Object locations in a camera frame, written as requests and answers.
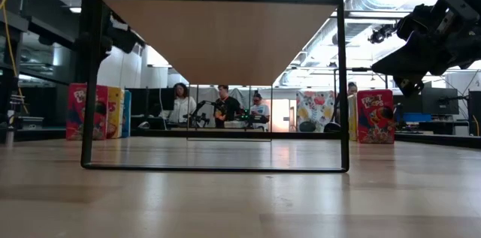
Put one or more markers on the tall black panel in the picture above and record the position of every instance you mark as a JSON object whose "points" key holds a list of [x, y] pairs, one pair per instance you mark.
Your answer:
{"points": [[475, 110]]}

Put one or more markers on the black background robot arm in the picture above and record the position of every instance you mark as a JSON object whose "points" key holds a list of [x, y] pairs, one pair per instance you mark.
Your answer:
{"points": [[197, 118]]}

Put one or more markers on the grey bin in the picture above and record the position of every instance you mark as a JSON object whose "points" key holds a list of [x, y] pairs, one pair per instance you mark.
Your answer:
{"points": [[30, 122]]}

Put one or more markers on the silver ceiling air duct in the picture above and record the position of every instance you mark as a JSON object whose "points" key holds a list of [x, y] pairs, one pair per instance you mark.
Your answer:
{"points": [[355, 29]]}

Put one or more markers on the blue Rice Krispies cereal box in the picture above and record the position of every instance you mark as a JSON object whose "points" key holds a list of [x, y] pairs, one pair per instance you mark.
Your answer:
{"points": [[127, 118]]}

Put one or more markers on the black rounded chair back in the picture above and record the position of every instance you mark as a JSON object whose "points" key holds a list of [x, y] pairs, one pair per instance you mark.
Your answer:
{"points": [[331, 128], [307, 127]]}

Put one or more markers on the black ceiling spotlight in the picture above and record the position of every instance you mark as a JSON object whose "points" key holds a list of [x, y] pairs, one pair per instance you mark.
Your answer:
{"points": [[381, 34]]}

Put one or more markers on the yellow Corn Pops cereal box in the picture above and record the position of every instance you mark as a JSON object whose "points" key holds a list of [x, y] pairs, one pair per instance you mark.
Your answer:
{"points": [[114, 114], [352, 118]]}

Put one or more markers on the floral print hanging cloth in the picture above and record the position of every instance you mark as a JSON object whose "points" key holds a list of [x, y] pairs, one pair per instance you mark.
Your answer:
{"points": [[315, 110]]}

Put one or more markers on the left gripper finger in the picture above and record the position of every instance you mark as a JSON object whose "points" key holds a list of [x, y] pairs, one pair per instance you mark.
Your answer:
{"points": [[127, 41]]}

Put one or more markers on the person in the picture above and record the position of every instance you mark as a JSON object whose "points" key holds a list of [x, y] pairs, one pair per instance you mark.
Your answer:
{"points": [[227, 108], [352, 88], [260, 112], [182, 108]]}

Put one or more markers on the black computer monitor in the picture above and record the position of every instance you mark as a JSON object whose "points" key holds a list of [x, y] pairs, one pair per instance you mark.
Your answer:
{"points": [[135, 101], [161, 99], [407, 104], [439, 101]]}

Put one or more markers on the red Froot Loops cereal box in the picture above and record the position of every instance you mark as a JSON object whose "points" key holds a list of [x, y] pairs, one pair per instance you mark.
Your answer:
{"points": [[376, 118], [75, 118]]}

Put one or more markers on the grey hanging curtain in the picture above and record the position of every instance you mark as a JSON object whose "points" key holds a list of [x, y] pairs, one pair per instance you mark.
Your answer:
{"points": [[206, 94]]}

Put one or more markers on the white post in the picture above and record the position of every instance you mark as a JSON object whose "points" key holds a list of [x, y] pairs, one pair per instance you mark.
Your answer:
{"points": [[10, 133]]}

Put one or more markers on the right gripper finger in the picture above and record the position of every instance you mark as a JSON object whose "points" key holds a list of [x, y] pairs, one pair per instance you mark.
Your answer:
{"points": [[413, 58], [412, 86]]}

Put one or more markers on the black overhead pole frame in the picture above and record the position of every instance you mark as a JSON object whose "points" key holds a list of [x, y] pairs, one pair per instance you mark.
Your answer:
{"points": [[360, 69]]}

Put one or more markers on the black table frame rail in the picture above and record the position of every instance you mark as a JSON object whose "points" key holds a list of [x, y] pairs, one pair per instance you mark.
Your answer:
{"points": [[225, 134]]}

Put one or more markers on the ceiling strip light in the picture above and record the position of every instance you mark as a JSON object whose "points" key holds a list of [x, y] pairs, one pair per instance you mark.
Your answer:
{"points": [[75, 9]]}

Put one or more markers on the black metal wood-board shelf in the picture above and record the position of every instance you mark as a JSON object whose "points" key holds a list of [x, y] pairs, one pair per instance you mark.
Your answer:
{"points": [[221, 43]]}

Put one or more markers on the dark desk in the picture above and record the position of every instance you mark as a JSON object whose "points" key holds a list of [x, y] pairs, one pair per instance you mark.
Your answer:
{"points": [[443, 127]]}

